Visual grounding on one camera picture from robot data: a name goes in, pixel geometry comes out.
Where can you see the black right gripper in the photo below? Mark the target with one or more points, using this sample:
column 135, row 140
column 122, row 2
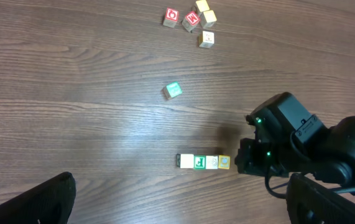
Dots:
column 258, row 158

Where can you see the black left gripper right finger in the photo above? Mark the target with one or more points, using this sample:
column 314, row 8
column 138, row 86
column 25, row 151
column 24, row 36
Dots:
column 310, row 202

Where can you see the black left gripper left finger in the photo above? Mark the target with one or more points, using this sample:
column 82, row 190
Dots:
column 48, row 203

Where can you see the red Y wooden block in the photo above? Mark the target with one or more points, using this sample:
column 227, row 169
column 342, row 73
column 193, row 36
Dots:
column 224, row 162

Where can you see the plain E pretzel block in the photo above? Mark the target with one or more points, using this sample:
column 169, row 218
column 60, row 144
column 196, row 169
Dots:
column 211, row 162

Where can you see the green letter F block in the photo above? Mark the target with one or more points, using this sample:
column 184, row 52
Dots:
column 199, row 162

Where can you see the red letter wooden block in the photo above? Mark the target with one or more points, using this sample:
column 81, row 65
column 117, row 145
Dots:
column 185, row 161

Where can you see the green letter B block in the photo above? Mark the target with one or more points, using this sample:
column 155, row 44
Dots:
column 172, row 90

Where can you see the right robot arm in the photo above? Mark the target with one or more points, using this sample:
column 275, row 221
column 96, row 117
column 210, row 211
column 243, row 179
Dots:
column 289, row 139

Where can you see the blue X wooden block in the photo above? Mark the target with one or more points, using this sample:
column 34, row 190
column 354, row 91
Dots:
column 206, row 39

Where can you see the yellow front wooden block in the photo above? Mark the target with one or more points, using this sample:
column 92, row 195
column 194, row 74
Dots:
column 208, row 19

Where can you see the yellow wooden block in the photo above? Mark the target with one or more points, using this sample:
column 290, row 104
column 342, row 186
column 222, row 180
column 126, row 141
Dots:
column 201, row 6
column 208, row 19

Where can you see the red letter M block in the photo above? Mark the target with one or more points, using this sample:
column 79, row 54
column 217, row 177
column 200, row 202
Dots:
column 190, row 21

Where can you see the yellow rear wooden block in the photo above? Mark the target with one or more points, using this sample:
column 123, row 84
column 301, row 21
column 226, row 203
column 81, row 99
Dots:
column 201, row 6

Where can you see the red apple picture block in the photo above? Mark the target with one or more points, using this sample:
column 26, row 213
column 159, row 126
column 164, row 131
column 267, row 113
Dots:
column 171, row 17

